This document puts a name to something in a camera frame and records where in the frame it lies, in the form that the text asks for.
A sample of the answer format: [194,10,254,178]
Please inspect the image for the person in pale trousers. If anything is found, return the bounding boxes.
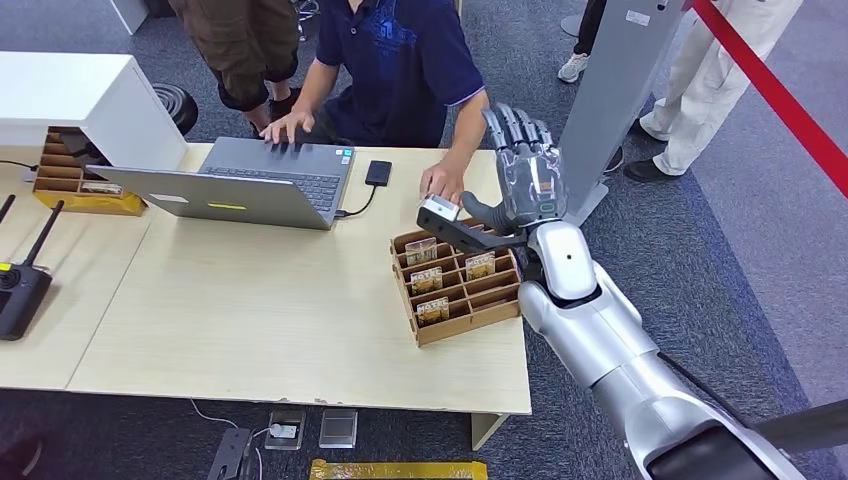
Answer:
[622,0,806,184]

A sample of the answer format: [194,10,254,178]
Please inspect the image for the white box cabinet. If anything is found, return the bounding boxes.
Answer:
[0,51,190,172]

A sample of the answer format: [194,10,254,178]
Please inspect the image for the seated person's right hand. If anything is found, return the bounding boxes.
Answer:
[259,109,317,146]

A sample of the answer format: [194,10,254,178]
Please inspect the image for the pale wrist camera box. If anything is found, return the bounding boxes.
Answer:
[421,193,462,224]

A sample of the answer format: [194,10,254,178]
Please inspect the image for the beige table leg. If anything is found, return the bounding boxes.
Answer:
[470,413,510,452]

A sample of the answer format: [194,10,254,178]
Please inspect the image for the person with white shoe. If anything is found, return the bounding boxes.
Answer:
[556,0,608,85]

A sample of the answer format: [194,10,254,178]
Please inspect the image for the black remote controller with antennas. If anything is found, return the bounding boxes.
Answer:
[0,193,66,342]

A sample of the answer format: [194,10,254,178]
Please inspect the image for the red barrier belt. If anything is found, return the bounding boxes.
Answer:
[688,0,848,200]

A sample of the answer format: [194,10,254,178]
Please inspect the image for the black flat floor device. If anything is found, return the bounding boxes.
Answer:
[206,427,254,480]

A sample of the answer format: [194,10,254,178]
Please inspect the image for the black drive cable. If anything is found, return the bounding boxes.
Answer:
[333,185,378,220]

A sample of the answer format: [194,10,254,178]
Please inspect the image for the floor socket with white plug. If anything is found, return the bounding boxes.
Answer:
[264,406,308,452]

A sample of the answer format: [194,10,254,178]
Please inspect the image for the black round stool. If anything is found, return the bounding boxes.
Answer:
[150,83,199,137]

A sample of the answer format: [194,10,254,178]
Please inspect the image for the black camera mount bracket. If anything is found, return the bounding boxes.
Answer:
[415,207,531,255]

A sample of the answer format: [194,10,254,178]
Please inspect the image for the seated person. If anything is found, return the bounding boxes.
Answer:
[259,0,492,207]

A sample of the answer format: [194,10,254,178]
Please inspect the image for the wooden card holder yellow base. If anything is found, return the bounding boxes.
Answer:
[31,127,147,218]

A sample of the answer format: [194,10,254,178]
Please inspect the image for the white cabinet corner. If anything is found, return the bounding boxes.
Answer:
[109,0,151,36]

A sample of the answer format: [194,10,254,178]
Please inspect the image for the seated person's left hand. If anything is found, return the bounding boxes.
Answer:
[419,158,469,206]

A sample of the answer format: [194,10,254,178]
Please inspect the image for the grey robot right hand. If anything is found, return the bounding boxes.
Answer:
[460,102,570,237]

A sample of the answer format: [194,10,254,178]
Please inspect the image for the office chair base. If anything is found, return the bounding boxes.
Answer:
[294,0,324,42]

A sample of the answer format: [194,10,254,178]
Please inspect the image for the yellow tape strip with wrinkles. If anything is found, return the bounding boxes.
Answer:
[309,458,490,480]

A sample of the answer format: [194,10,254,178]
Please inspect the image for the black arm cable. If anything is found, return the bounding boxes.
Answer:
[655,351,758,433]

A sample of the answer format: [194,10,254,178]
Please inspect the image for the white floor cable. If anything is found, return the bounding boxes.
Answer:
[188,399,273,480]

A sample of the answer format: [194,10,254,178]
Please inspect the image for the grey floor socket cover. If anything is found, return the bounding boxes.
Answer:
[318,408,360,450]

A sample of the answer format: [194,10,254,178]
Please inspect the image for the grey kiosk stand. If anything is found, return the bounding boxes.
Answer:
[557,0,687,227]

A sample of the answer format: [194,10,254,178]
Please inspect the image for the wooden card holder with cards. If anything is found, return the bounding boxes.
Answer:
[389,218,525,348]

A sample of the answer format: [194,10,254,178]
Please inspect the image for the standing person by desk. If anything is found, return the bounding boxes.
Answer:
[166,0,303,135]

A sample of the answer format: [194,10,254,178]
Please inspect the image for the dark grey bar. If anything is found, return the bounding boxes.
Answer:
[751,397,848,456]

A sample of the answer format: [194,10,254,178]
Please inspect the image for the grey open laptop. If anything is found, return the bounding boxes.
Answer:
[86,137,356,232]

